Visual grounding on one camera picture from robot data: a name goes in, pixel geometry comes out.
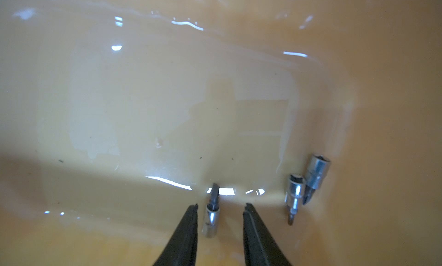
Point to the yellow plastic storage box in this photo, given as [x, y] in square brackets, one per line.
[117, 115]

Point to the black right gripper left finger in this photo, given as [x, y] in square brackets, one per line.
[181, 250]

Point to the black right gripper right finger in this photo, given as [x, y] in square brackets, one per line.
[260, 248]

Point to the silver socket bit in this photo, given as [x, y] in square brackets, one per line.
[294, 196]
[316, 171]
[211, 217]

